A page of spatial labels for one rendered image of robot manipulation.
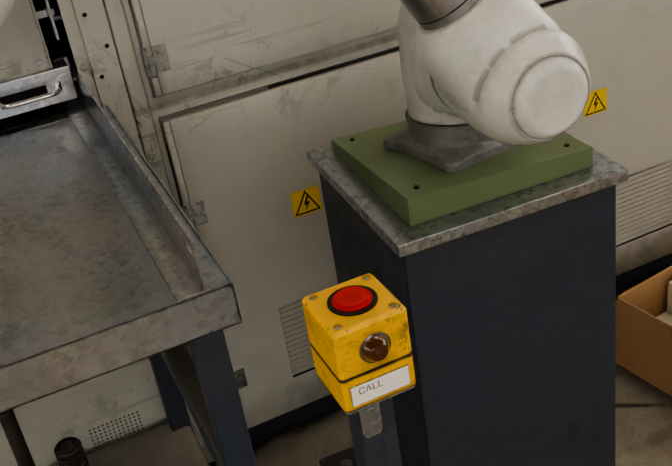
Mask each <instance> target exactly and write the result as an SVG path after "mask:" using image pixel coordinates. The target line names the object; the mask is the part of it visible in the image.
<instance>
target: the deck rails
mask: <svg viewBox="0 0 672 466"><path fill-rule="evenodd" d="M78 79H79V82H80V86H81V89H82V92H83V96H84V99H85V103H86V106H87V109H88V111H84V112H81V113H77V114H74V115H71V116H70V118H71V120H72V122H73V123H74V125H75V127H76V129H77V130H78V132H79V134H80V135H81V137H82V139H83V141H84V142H85V144H86V146H87V147H88V149H89V151H90V153H91V154H92V156H93V158H94V160H95V161H96V163H97V165H98V166H99V168H100V170H101V172H102V173H103V175H104V177H105V178H106V180H107V182H108V184H109V185H110V187H111V189H112V191H113V192H114V194H115V196H116V197H117V199H118V201H119V203H120V204H121V206H122V208H123V210H124V211H125V213H126V215H127V216H128V218H129V220H130V222H131V223H132V225H133V227H134V228H135V230H136V232H137V234H138V235H139V237H140V239H141V241H142V242H143V244H144V246H145V247H146V249H147V251H148V253H149V254H150V256H151V258H152V259H153V261H154V263H155V265H156V266H157V268H158V270H159V272H160V273H161V275H162V277H163V278H164V280H165V282H166V284H167V285H168V287H169V289H170V291H171V292H172V294H173V296H174V297H175V299H176V301H177V303H179V302H181V301H184V300H187V299H190V298H192V297H195V296H198V295H201V294H203V293H206V292H209V291H211V289H210V287H209V285H208V284H207V282H206V281H205V279H204V278H203V275H202V271H201V267H200V263H199V259H198V255H197V251H196V247H195V243H194V240H193V239H192V237H191V236H190V234H189V233H188V232H187V230H186V229H185V227H184V226H183V224H182V223H181V221H180V220H179V219H178V217H177V216H176V214H175V213H174V211H173V210H172V208H171V207H170V206H169V204H168V203H167V201H166V200H165V198H164V197H163V195H162V194H161V192H160V191H159V190H158V188H157V187H156V185H155V184H154V182H153V181H152V179H151V178H150V177H149V175H148V174H147V172H146V171H145V169H144V168H143V166H142V165H141V164H140V162H139V161H138V159H137V158H136V156H135V155H134V153H133V152H132V150H131V149H130V148H129V146H128V145H127V143H126V142H125V140H124V139H123V137H122V136H121V135H120V133H119V132H118V130H117V129H116V127H115V126H114V124H113V123H112V122H111V120H110V119H109V117H108V116H107V114H106V113H105V111H104V110H103V108H102V107H101V106H100V104H99V103H98V101H97V100H96V98H95V97H94V95H93V94H92V93H91V91H90V90H89V88H88V87H87V85H86V84H85V82H84V81H83V80H82V78H81V77H80V75H78ZM189 245H190V247H191V249H192V250H191V249H190V247H189Z"/></svg>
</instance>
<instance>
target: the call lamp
mask: <svg viewBox="0 0 672 466"><path fill-rule="evenodd" d="M390 348H391V339H390V337H389V336H388V335H387V334H386V333H385V332H382V331H376V332H372V333H370V334H368V335H367V336H366V337H365V338H364V339H363V340H362V342H361V343H360V346H359V356H360V358H361V359H362V360H363V361H365V362H367V363H375V362H378V361H382V360H383V359H385V358H386V357H387V355H388V352H389V351H390Z"/></svg>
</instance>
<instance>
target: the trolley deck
mask: <svg viewBox="0 0 672 466"><path fill-rule="evenodd" d="M103 110H104V111H105V113H106V114H107V116H108V117H109V119H110V120H111V122H112V123H113V124H114V126H115V127H116V129H117V130H118V132H119V133H120V135H121V136H122V137H123V139H124V140H125V142H126V143H127V145H128V146H129V148H130V149H131V150H132V152H133V153H134V155H135V156H136V158H137V159H138V161H139V162H140V164H141V165H142V166H143V168H144V169H145V171H146V172H147V174H148V175H149V177H150V178H151V179H152V181H153V182H154V184H155V185H156V187H157V188H158V190H159V191H160V192H161V194H162V195H163V197H164V198H165V200H166V201H167V203H168V204H169V206H170V207H171V208H172V210H173V211H174V213H175V214H176V216H177V217H178V219H179V220H180V221H181V223H182V224H183V226H184V227H185V229H186V230H187V232H188V233H189V234H190V236H191V237H192V239H193V240H194V243H195V247H196V251H197V255H198V259H199V263H200V267H201V271H202V275H203V278H204V279H205V281H206V282H207V284H208V285H209V287H210V289H211V291H209V292H206V293H203V294H201V295H198V296H195V297H192V298H190V299H187V300H184V301H181V302H179V303H177V301H176V299H175V297H174V296H173V294H172V292H171V291H170V289H169V287H168V285H167V284H166V282H165V280H164V278H163V277H162V275H161V273H160V272H159V270H158V268H157V266H156V265H155V263H154V261H153V259H152V258H151V256H150V254H149V253H148V251H147V249H146V247H145V246H144V244H143V242H142V241H141V239H140V237H139V235H138V234H137V232H136V230H135V228H134V227H133V225H132V223H131V222H130V220H129V218H128V216H127V215H126V213H125V211H124V210H123V208H122V206H121V204H120V203H119V201H118V199H117V197H116V196H115V194H114V192H113V191H112V189H111V187H110V185H109V184H108V182H107V180H106V178H105V177H104V175H103V173H102V172H101V170H100V168H99V166H98V165H97V163H96V161H95V160H94V158H93V156H92V154H91V153H90V151H89V149H88V147H87V146H86V144H85V142H84V141H83V139H82V137H81V135H80V134H79V132H78V130H77V129H76V127H75V125H74V123H73V122H72V120H71V118H68V119H65V120H61V121H58V122H55V123H51V124H48V125H44V126H41V127H37V128H34V129H30V130H27V131H23V132H20V133H17V134H13V135H10V136H6V137H3V138H0V413H3V412H6V411H8V410H11V409H13V408H16V407H19V406H21V405H24V404H27V403H29V402H32V401H35V400H37V399H40V398H43V397H45V396H48V395H51V394H53V393H56V392H59V391H61V390H64V389H67V388H69V387H72V386H74V385H77V384H80V383H82V382H85V381H88V380H90V379H93V378H96V377H98V376H101V375H104V374H106V373H109V372H112V371H114V370H117V369H120V368H122V367H125V366H128V365H130V364H133V363H135V362H138V361H141V360H143V359H146V358H149V357H151V356H154V355H157V354H159V353H162V352H165V351H167V350H170V349H173V348H175V347H178V346H181V345H183V344H186V343H189V342H191V341H194V340H196V339H199V338H202V337H204V336H207V335H210V334H212V333H215V332H218V331H220V330H223V329H226V328H228V327H231V326H234V325H236V324H239V323H242V318H241V314H240V310H239V306H238V302H237V297H236V293H235V289H234V285H233V280H232V279H231V277H230V276H229V275H228V273H227V272H226V270H225V269H224V268H223V266H222V265H221V263H220V262H219V261H218V259H217V258H216V256H215V255H214V254H213V252H212V251H211V249H210V248H209V247H208V245H207V244H206V242H205V241H204V240H203V238H202V237H201V235H200V234H199V233H198V231H197V230H196V228H195V227H194V226H193V224H192V223H191V221H190V220H189V219H188V217H187V216H186V214H185V213H184V212H183V210H182V209H181V207H180V206H179V205H178V203H177V202H176V200H175V199H174V198H173V196H172V195H171V193H170V192H169V190H168V189H167V188H166V186H165V185H164V183H163V182H162V181H161V179H160V178H159V176H158V175H157V174H156V172H155V171H154V169H153V168H152V167H151V165H150V164H149V162H148V161H147V160H146V158H145V157H144V155H143V154H142V153H141V151H140V150H139V148H138V147H137V146H136V144H135V143H134V141H133V140H132V139H131V137H130V136H129V134H128V133H127V132H126V130H125V129H124V127H123V126H122V125H121V123H120V122H119V120H118V119H117V118H116V116H115V115H114V113H113V112H112V111H111V109H110V108H109V106H108V105H106V108H103Z"/></svg>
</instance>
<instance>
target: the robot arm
mask: <svg viewBox="0 0 672 466"><path fill-rule="evenodd" d="M14 1H15V0H0V31H1V29H2V27H3V26H4V24H5V22H6V20H7V18H8V16H9V14H10V12H11V9H12V7H13V4H14ZM400 1H401V6H400V10H399V16H398V37H399V52H400V63H401V72H402V79H403V86H404V92H405V96H406V101H407V106H408V109H407V110H406V111H405V117H406V121H407V122H408V123H409V128H408V129H406V130H403V131H401V132H397V133H394V134H391V135H388V136H386V137H385V138H384V140H383V141H384V148H386V149H389V150H395V151H399V152H402V153H405V154H407V155H410V156H412V157H415V158H417V159H420V160H422V161H425V162H427V163H430V164H432V165H435V166H437V167H439V168H440V169H441V170H442V171H443V172H445V173H458V172H461V171H463V170H465V169H466V168H467V167H469V166H471V165H473V164H476V163H478V162H481V161H484V160H486V159H489V158H492V157H494V156H497V155H499V154H502V153H505V152H507V151H510V150H512V149H515V148H518V147H520V146H524V145H532V144H539V143H543V142H547V141H550V140H551V139H553V138H554V137H555V136H556V135H558V134H560V133H562V132H563V131H565V130H566V129H567V128H569V127H570V126H571V125H572V124H573V123H574V122H575V121H576V120H577V118H578V117H579V115H580V114H581V112H582V111H583V110H584V108H585V107H586V105H587V102H588V100H589V96H590V90H591V81H590V73H589V68H588V65H587V62H586V59H585V56H584V54H583V52H582V50H581V48H580V46H579V45H578V43H577V42H576V41H575V40H574V39H573V38H572V37H571V36H570V35H568V34H567V33H565V32H563V31H562V30H560V28H559V26H558V24H557V23H556V22H555V21H554V20H553V19H552V18H551V17H550V16H549V15H548V14H547V13H546V12H545V11H544V10H543V9H542V8H541V7H540V5H539V4H538V3H537V2H536V1H535V0H400Z"/></svg>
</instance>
